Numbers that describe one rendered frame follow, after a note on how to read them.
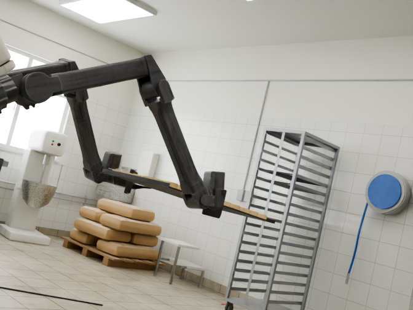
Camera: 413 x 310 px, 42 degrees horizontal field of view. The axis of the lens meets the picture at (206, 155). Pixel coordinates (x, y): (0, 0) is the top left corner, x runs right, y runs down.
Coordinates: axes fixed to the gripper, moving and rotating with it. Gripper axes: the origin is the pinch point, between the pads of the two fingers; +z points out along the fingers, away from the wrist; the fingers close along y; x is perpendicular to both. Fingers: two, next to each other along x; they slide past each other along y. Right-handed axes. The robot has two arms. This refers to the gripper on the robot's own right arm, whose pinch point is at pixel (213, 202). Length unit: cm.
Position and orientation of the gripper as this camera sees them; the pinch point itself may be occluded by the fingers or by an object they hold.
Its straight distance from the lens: 196.2
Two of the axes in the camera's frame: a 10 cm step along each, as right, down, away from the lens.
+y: 2.6, -9.6, 1.1
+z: -0.1, 1.1, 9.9
